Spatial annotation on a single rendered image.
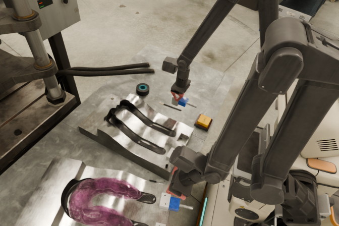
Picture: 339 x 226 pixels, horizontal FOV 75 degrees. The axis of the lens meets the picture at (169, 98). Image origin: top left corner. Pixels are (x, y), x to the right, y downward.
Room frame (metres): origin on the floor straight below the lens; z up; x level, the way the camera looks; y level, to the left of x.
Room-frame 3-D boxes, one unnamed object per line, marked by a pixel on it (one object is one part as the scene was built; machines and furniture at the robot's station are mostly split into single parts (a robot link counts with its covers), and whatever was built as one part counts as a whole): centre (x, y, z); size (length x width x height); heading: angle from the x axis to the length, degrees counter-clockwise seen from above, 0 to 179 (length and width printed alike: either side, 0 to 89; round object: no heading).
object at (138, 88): (0.94, 0.17, 0.82); 0.08 x 0.08 x 0.04
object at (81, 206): (0.26, 0.18, 0.90); 0.26 x 0.18 x 0.08; 86
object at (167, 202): (0.30, -0.09, 0.86); 0.13 x 0.05 x 0.05; 86
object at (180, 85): (0.80, -0.05, 1.06); 0.10 x 0.07 x 0.07; 159
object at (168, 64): (0.80, 0.00, 1.15); 0.11 x 0.09 x 0.12; 74
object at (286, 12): (3.53, -1.65, 0.28); 0.61 x 0.41 x 0.15; 58
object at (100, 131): (0.62, 0.14, 0.87); 0.50 x 0.26 x 0.14; 69
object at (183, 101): (0.78, -0.08, 0.93); 0.13 x 0.05 x 0.05; 69
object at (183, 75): (0.80, -0.04, 1.12); 0.07 x 0.06 x 0.07; 74
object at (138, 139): (0.60, 0.13, 0.92); 0.35 x 0.16 x 0.09; 69
